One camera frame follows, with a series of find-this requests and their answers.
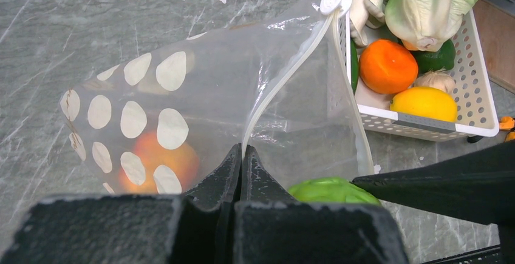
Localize polka dot zip top bag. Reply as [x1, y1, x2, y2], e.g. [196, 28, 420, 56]
[59, 0, 374, 194]

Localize orange tangerine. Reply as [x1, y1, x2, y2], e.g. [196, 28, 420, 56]
[358, 39, 418, 95]

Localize small garlic bulb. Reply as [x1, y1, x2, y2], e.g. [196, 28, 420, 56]
[414, 71, 455, 93]

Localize white garlic cluster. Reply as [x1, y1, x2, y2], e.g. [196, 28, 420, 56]
[350, 0, 385, 47]

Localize light green round fruit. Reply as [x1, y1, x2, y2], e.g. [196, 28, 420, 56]
[287, 177, 381, 206]

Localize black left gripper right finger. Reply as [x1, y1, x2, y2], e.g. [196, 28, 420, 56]
[240, 145, 296, 202]

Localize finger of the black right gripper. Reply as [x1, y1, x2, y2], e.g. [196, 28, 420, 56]
[352, 141, 514, 225]

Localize green white cabbage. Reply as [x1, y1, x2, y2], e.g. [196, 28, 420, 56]
[384, 0, 478, 52]

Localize dark green avocado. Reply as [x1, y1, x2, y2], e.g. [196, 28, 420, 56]
[411, 39, 456, 74]

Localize dark green cucumber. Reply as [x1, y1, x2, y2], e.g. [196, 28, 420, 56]
[350, 39, 359, 93]

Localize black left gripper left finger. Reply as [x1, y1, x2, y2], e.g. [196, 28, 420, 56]
[186, 144, 242, 204]

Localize peach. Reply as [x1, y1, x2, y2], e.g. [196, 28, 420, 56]
[118, 130, 200, 194]

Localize yellow lemon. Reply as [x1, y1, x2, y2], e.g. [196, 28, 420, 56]
[389, 86, 457, 123]

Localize white perforated plastic basket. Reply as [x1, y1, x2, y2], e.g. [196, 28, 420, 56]
[343, 0, 499, 141]

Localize orange handled pliers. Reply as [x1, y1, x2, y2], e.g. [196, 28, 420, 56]
[466, 116, 515, 144]

